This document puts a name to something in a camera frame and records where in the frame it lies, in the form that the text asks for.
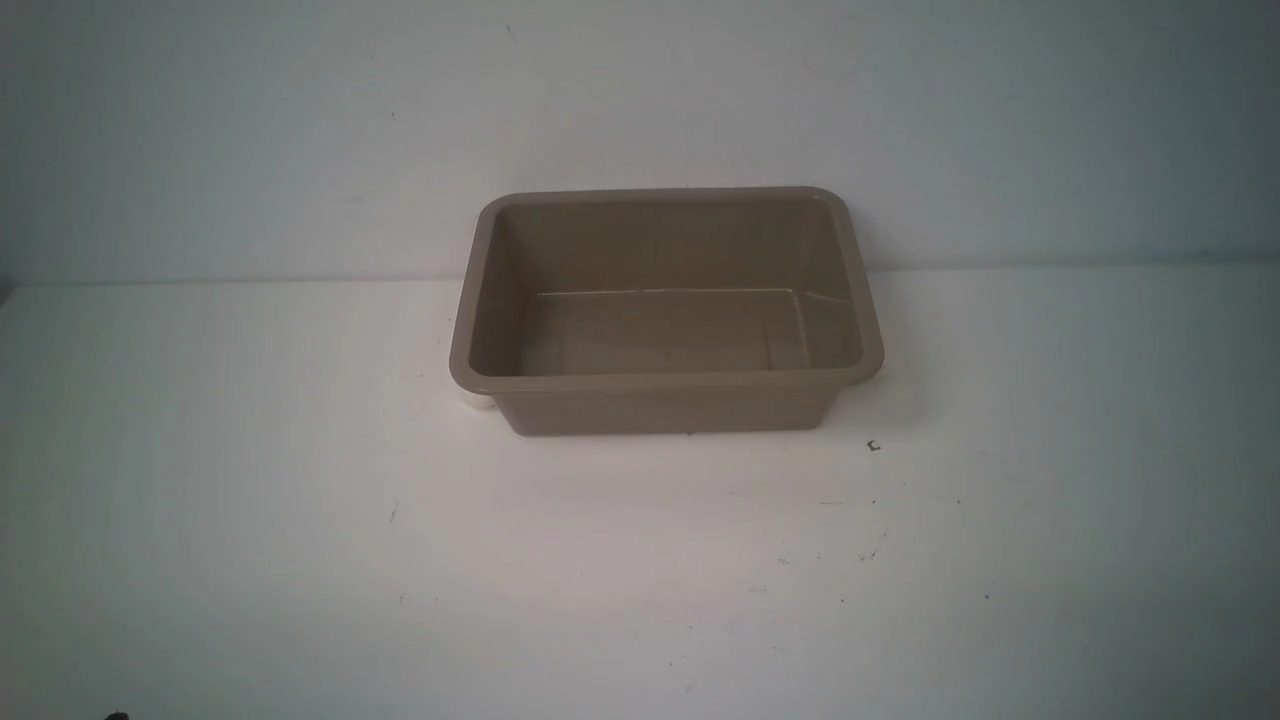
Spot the tan plastic bin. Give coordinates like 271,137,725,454
449,186,884,437

